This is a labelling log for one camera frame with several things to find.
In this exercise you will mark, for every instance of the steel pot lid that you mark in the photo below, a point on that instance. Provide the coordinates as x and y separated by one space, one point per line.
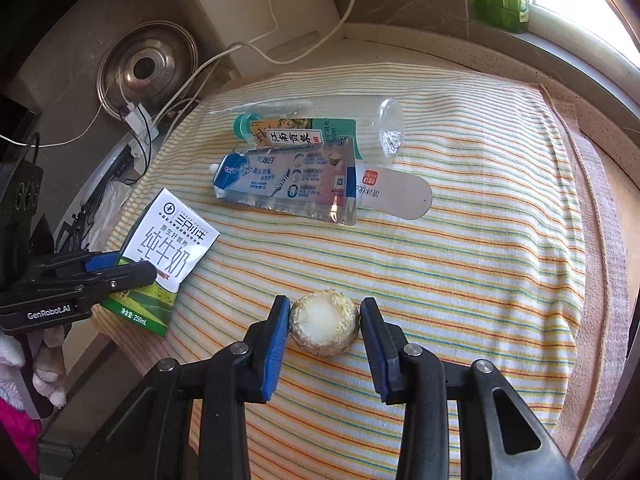
165 55

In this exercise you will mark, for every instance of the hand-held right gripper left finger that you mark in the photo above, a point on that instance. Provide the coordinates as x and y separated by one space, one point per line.
275 350

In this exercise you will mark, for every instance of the green white milk carton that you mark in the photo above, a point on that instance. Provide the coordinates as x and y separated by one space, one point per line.
170 230

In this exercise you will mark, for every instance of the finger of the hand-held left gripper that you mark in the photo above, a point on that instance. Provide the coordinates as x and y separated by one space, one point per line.
102 262
130 277

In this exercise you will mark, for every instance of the clear plastic bottle teal cap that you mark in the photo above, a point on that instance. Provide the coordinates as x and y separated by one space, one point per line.
350 110

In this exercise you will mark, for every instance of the white oval paper tag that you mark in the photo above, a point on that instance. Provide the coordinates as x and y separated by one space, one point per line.
400 192

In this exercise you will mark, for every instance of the striped folded cloth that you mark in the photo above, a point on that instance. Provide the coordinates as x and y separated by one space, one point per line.
600 260

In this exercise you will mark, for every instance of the person's left hand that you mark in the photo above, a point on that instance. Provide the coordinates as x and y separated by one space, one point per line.
47 380

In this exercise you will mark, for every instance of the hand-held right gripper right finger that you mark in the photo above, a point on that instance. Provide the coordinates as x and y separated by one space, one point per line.
375 350

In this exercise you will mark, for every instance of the toothpaste tube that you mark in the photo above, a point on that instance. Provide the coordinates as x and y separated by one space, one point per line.
280 180

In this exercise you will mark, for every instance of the magenta garment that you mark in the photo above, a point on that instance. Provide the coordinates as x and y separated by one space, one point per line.
20 435

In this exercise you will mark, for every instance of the round foil-wrapped pastry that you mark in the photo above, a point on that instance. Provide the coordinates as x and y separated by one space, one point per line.
325 320

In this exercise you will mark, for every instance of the white cutting board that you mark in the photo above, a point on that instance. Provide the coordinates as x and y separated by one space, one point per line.
300 0

